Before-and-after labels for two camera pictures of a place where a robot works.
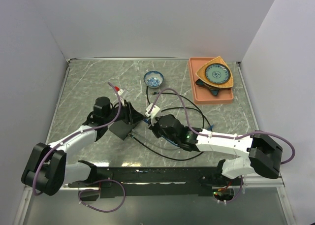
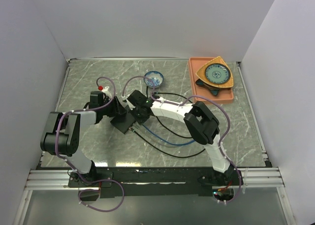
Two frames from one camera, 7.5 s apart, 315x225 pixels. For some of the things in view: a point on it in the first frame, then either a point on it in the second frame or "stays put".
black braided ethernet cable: (161, 154) to (167, 153)
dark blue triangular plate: (214, 90) stays put
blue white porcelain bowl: (153, 79) stays put
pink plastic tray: (202, 94) stays put
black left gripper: (131, 115) to (118, 109)
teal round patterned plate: (217, 74) stays put
